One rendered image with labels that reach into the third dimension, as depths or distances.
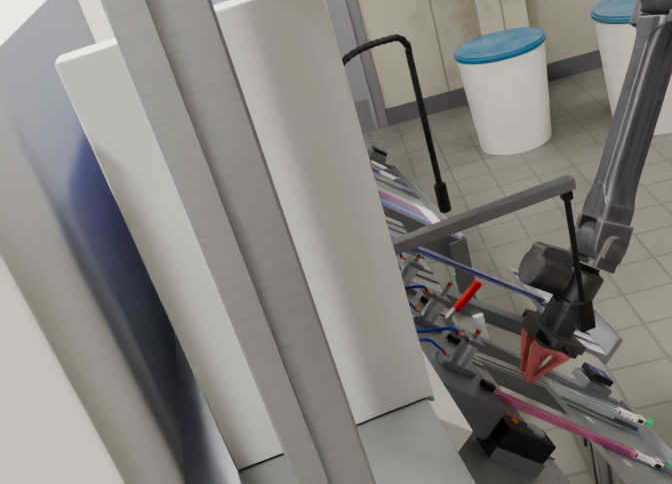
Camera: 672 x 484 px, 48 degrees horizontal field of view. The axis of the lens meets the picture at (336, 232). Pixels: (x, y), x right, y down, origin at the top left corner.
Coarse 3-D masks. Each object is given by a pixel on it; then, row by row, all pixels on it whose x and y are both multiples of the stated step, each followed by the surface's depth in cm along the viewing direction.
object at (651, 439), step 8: (624, 408) 141; (632, 424) 138; (640, 424) 137; (640, 432) 136; (648, 432) 134; (648, 440) 134; (656, 440) 132; (656, 448) 132; (664, 448) 130; (664, 456) 130
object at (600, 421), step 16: (560, 400) 129; (576, 400) 133; (576, 416) 125; (592, 416) 130; (608, 416) 136; (608, 432) 127; (624, 432) 132; (608, 448) 118; (640, 448) 129; (624, 464) 116; (640, 464) 120; (624, 480) 112; (640, 480) 113; (656, 480) 118
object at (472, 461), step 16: (480, 368) 119; (496, 384) 116; (512, 416) 107; (464, 448) 88; (480, 448) 91; (480, 464) 87; (496, 464) 89; (544, 464) 98; (480, 480) 83; (496, 480) 85; (512, 480) 88; (528, 480) 90; (544, 480) 93; (560, 480) 96
